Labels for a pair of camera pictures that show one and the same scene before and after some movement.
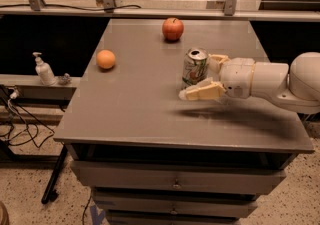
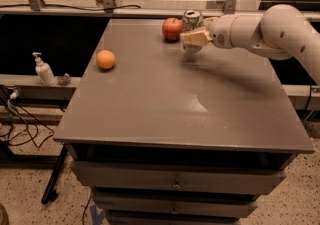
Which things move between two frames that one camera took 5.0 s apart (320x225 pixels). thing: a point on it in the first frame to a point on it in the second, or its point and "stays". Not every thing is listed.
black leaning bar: [51, 193] stays
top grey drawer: [121, 176] stays
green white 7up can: [195, 65] to [192, 20]
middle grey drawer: [139, 204] stays
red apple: [172, 29] stays
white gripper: [237, 77] to [220, 32]
